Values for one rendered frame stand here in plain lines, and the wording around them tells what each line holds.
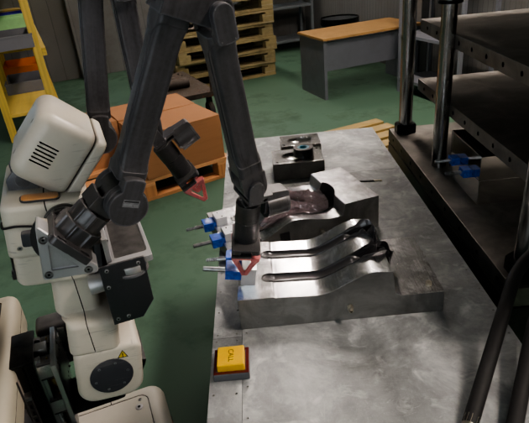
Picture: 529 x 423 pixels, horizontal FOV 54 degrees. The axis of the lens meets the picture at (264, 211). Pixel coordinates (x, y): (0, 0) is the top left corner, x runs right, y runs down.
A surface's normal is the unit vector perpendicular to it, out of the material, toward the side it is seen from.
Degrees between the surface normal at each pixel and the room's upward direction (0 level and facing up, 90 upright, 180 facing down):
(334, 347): 0
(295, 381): 0
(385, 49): 90
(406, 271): 0
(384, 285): 90
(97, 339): 90
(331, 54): 90
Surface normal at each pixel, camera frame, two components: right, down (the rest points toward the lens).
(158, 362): -0.09, -0.88
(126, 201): 0.48, 0.51
